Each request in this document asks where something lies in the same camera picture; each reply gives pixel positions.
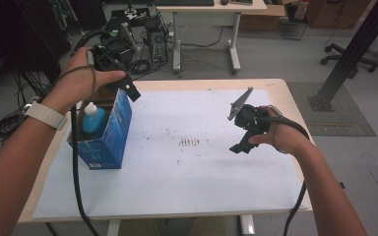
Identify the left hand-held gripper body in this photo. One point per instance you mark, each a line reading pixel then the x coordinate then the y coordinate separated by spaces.
pixel 111 59

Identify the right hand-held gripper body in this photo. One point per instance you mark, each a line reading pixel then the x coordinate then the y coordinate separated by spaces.
pixel 251 118

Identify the blue bottle with white cap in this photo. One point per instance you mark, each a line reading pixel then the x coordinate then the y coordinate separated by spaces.
pixel 93 123

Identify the blue cardboard box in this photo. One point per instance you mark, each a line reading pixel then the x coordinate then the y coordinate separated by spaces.
pixel 111 137

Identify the person's right hand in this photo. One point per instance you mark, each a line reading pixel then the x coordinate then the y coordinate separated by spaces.
pixel 285 137

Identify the person's left hand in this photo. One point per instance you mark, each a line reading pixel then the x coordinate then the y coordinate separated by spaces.
pixel 75 82

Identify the computer tower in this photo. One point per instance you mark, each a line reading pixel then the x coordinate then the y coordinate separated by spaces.
pixel 158 46

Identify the white table mat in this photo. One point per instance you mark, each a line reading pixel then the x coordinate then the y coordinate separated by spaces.
pixel 193 180

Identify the white table leg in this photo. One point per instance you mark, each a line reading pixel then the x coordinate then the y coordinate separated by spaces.
pixel 113 228
pixel 247 226

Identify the grey floor mat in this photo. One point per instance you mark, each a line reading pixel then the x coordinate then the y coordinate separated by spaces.
pixel 334 111

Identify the white wrist watch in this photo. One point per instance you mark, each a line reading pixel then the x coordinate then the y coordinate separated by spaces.
pixel 46 114

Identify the black keyboard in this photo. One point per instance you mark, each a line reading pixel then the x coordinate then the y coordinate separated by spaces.
pixel 183 2

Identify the brown cardboard box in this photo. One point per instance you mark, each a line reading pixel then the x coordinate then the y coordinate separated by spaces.
pixel 262 18

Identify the white office desk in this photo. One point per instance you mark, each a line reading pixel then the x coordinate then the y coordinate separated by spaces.
pixel 210 8

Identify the black office chair base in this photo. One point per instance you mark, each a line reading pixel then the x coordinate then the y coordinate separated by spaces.
pixel 347 59

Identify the brown wooden cabinet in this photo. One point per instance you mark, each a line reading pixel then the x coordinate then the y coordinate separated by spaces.
pixel 338 13

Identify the black metal post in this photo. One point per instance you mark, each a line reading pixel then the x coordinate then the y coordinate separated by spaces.
pixel 351 52

